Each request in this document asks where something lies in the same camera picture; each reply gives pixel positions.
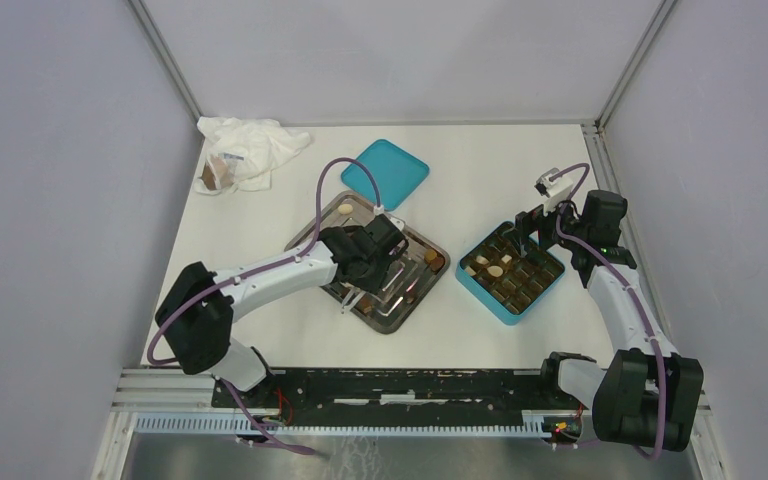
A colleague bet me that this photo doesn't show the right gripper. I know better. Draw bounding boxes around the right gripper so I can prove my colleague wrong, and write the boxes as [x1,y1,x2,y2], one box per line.
[502,191,588,257]

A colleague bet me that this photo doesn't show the steel tray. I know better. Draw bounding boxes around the steel tray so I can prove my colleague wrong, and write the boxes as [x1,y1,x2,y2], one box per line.
[322,190,451,334]

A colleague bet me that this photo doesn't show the teal chocolate box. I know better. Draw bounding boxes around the teal chocolate box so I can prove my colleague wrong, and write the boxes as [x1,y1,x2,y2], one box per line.
[455,221,565,326]

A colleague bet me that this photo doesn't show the metal serving tongs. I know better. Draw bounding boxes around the metal serving tongs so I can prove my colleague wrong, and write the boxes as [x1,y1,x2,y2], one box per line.
[341,287,365,314]

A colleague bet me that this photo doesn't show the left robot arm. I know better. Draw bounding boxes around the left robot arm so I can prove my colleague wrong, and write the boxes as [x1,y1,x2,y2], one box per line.
[147,214,408,408]

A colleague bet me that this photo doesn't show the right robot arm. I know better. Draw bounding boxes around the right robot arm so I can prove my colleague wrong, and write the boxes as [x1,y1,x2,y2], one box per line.
[511,190,704,459]

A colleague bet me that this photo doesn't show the oval white chocolate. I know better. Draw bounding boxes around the oval white chocolate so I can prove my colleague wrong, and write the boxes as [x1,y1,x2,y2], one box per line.
[487,265,504,278]

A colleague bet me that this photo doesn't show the plastic bag with chocolate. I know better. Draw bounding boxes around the plastic bag with chocolate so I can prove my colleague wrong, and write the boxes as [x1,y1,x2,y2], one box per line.
[193,153,245,195]

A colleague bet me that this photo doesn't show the teal box lid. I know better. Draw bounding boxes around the teal box lid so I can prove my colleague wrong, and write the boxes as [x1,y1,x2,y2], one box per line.
[340,139,430,211]

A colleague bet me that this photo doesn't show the white crumpled cloth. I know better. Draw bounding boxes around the white crumpled cloth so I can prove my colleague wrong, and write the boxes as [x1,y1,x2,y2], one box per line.
[195,117,313,193]

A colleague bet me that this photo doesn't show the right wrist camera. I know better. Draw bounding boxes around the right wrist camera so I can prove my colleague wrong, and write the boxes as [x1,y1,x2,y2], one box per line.
[535,168,575,215]

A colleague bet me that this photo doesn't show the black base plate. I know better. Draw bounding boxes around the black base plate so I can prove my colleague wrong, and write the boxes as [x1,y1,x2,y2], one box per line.
[240,367,589,427]

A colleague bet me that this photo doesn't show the white cable duct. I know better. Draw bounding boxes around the white cable duct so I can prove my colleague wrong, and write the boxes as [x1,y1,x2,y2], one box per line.
[133,411,548,439]

